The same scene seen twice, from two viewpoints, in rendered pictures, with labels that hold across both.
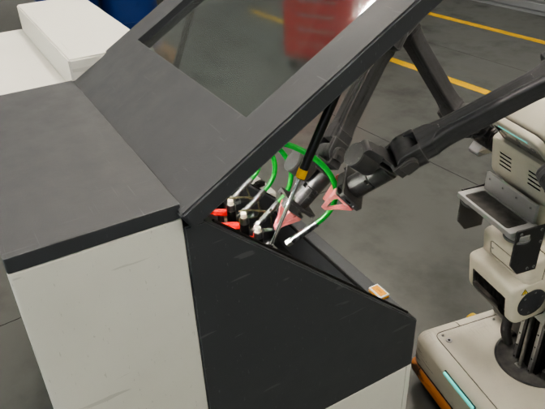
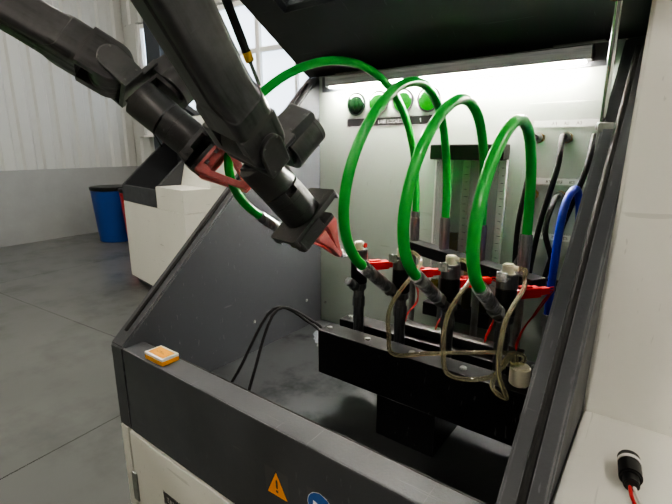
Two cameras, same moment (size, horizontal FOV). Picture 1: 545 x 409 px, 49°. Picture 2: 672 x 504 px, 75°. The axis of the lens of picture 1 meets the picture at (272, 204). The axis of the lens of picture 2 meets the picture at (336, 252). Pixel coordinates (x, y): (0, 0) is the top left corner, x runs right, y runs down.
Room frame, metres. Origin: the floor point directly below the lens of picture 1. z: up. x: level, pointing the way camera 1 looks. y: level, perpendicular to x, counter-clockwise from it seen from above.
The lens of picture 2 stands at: (1.92, -0.28, 1.28)
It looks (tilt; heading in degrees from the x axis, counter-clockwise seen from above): 13 degrees down; 156
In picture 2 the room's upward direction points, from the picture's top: straight up
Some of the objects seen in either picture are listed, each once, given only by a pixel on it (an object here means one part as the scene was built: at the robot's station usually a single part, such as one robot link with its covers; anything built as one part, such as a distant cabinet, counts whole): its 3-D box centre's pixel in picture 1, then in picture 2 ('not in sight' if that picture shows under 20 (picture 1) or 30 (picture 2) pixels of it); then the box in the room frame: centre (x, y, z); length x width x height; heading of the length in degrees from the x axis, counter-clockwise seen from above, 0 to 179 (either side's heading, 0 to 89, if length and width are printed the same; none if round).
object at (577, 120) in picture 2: not in sight; (557, 193); (1.37, 0.39, 1.20); 0.13 x 0.03 x 0.31; 29
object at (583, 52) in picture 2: not in sight; (436, 70); (1.16, 0.27, 1.43); 0.54 x 0.03 x 0.02; 29
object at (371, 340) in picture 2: not in sight; (419, 387); (1.40, 0.10, 0.91); 0.34 x 0.10 x 0.15; 29
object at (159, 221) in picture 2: not in sight; (182, 181); (-2.22, 0.06, 1.00); 1.30 x 1.09 x 1.99; 20
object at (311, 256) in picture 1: (330, 273); (259, 457); (1.41, -0.17, 0.87); 0.62 x 0.04 x 0.16; 29
